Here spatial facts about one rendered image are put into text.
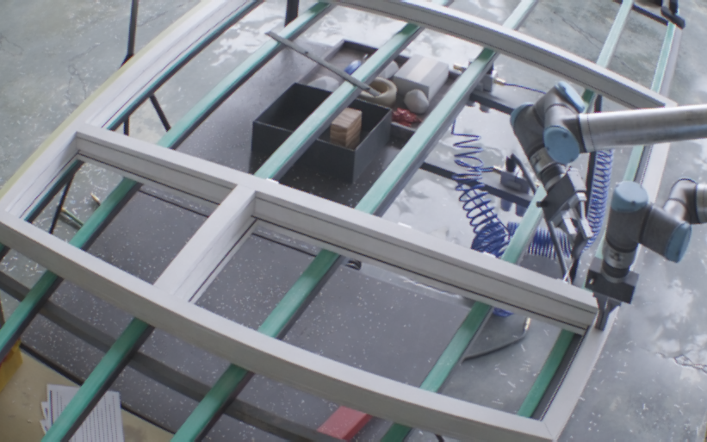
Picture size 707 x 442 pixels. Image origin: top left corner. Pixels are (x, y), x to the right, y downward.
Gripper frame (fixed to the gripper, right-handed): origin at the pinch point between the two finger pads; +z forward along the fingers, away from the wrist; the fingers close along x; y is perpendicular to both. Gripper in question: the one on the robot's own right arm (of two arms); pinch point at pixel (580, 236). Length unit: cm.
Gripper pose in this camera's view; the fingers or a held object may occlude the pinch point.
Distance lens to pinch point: 277.9
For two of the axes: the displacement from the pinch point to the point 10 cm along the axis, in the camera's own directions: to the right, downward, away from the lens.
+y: -8.0, 0.5, -6.0
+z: 3.5, 8.4, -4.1
